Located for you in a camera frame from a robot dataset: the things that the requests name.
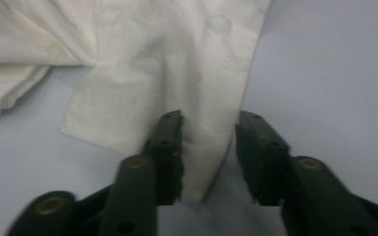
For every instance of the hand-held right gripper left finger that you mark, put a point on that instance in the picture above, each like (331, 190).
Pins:
(169, 157)

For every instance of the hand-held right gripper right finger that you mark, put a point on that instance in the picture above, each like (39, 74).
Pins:
(262, 164)

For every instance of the white baby romper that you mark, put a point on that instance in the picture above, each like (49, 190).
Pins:
(128, 82)

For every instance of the pale blue table mat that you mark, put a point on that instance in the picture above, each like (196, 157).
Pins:
(325, 82)

